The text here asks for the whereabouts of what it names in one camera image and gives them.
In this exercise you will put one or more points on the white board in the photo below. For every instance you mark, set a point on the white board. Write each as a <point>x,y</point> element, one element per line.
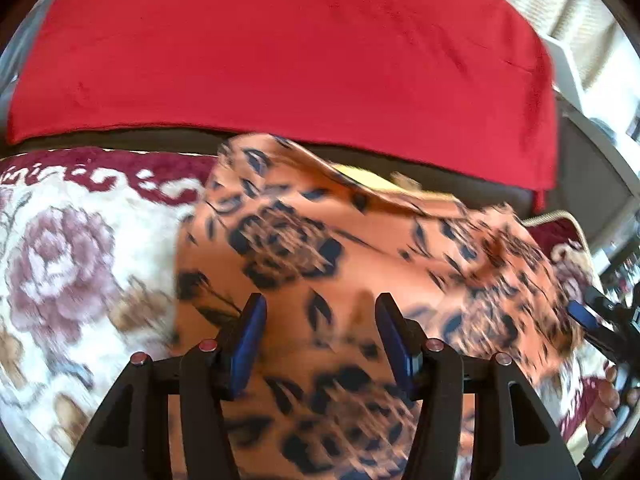
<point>567,70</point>

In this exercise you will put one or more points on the red blanket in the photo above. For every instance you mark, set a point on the red blanket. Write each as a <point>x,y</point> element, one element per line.
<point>275,50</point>

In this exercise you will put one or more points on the beige dotted curtain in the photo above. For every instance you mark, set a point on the beige dotted curtain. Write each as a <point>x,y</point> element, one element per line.
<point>550,0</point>

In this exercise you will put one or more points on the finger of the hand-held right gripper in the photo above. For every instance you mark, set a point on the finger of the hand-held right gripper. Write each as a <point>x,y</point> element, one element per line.
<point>580,316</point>
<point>600,300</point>

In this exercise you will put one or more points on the orange floral shirt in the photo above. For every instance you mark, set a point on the orange floral shirt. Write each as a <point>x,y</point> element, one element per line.
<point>325,270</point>

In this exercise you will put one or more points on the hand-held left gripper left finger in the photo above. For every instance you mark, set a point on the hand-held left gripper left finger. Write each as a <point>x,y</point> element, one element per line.
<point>247,345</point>

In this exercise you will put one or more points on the person's right hand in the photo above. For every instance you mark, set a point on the person's right hand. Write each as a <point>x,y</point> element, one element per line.
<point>605,400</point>

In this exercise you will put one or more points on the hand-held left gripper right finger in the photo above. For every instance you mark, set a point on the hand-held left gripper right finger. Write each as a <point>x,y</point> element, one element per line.
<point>395,345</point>

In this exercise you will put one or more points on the floral plush blanket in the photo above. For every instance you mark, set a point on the floral plush blanket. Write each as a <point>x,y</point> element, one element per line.
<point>75,260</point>

